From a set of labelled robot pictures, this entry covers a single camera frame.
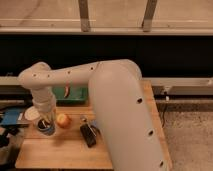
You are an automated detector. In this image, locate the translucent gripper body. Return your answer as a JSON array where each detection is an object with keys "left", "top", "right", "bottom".
[{"left": 36, "top": 111, "right": 55, "bottom": 131}]

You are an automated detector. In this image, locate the green plastic tray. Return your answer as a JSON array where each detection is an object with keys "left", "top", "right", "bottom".
[{"left": 52, "top": 87, "right": 88, "bottom": 103}]

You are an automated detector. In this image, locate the shiny metal cup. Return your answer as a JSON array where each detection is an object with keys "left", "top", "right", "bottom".
[{"left": 37, "top": 119, "right": 51, "bottom": 131}]

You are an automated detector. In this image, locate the orange apple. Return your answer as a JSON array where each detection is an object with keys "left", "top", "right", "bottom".
[{"left": 56, "top": 114, "right": 71, "bottom": 129}]

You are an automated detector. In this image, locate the blue box at left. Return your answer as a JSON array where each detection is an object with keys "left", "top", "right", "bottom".
[{"left": 0, "top": 108, "right": 23, "bottom": 126}]

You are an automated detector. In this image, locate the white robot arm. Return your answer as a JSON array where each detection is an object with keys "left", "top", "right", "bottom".
[{"left": 18, "top": 59, "right": 167, "bottom": 171}]

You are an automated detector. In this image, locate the blue plastic cup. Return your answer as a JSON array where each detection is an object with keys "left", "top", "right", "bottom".
[{"left": 38, "top": 124, "right": 55, "bottom": 136}]

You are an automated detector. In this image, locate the black rectangular remote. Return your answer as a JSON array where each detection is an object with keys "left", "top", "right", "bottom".
[{"left": 80, "top": 124, "right": 96, "bottom": 148}]

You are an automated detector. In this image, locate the small metal clip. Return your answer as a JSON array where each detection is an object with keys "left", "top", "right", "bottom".
[{"left": 80, "top": 115, "right": 87, "bottom": 122}]

